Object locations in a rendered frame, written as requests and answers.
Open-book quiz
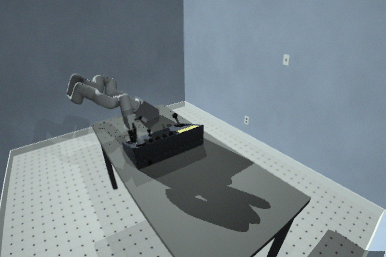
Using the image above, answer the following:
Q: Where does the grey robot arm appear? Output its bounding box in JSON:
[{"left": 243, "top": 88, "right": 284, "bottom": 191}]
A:
[{"left": 66, "top": 74, "right": 140, "bottom": 116}]

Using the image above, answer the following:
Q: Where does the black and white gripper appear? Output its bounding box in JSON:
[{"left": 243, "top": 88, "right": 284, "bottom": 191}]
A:
[{"left": 122, "top": 113, "right": 137, "bottom": 141}]

